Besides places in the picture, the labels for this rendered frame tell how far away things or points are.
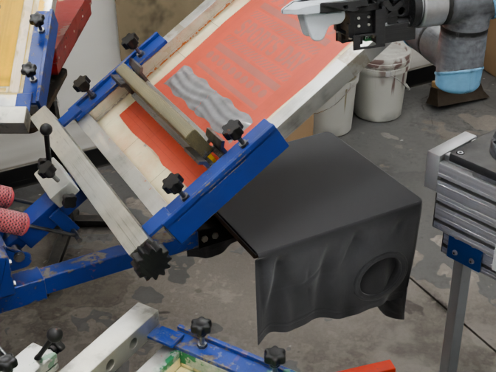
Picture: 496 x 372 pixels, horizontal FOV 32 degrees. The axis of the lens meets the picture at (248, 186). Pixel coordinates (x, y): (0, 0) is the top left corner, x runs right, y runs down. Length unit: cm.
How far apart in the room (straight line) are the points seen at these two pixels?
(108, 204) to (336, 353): 154
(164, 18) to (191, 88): 209
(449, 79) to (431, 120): 334
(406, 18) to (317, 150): 109
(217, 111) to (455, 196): 55
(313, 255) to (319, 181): 26
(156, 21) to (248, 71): 213
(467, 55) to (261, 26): 79
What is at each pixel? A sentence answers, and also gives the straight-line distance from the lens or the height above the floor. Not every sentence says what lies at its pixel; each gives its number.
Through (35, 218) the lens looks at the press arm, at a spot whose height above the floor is 108.
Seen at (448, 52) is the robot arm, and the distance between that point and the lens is 143.
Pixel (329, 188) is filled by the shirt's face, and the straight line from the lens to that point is 224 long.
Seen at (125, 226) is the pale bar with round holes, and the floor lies 116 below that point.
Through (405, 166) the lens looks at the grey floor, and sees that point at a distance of 431.
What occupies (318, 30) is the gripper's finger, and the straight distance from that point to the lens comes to 131.
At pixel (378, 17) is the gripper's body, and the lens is 133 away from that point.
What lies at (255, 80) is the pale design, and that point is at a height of 131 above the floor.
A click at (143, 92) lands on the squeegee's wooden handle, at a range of 197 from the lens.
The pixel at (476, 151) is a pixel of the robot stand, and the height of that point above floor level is 126.
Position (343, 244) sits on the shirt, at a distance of 213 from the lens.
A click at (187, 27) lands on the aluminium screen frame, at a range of 222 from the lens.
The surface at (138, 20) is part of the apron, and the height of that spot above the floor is 74.
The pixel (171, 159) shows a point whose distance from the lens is 193.
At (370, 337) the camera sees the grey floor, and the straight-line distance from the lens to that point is 324.
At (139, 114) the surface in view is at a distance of 212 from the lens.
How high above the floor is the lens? 210
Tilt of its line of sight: 31 degrees down
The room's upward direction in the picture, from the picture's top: 1 degrees counter-clockwise
